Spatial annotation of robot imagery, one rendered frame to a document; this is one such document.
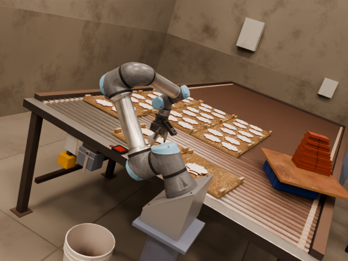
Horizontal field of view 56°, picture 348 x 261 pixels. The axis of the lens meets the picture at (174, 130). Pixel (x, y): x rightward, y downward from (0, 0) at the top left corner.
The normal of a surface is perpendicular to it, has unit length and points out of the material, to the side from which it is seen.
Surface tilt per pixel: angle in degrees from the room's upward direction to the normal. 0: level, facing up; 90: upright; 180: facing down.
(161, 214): 90
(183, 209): 90
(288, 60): 90
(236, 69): 90
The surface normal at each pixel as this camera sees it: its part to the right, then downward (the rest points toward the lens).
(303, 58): -0.40, 0.20
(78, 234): 0.59, 0.39
